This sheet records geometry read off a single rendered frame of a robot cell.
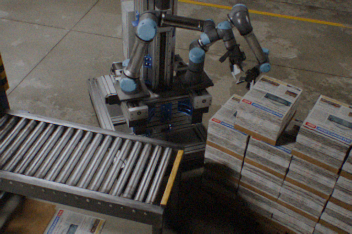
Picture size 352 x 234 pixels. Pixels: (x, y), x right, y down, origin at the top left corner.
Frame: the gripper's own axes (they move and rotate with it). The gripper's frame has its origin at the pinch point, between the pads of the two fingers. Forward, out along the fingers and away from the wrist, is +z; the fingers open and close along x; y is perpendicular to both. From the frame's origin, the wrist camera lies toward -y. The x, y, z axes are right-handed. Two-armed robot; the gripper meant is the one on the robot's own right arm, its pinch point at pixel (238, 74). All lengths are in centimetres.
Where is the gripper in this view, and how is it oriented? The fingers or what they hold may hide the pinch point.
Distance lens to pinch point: 265.7
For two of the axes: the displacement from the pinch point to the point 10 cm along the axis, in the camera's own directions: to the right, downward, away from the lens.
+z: 3.7, 8.5, 3.7
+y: 7.6, -0.5, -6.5
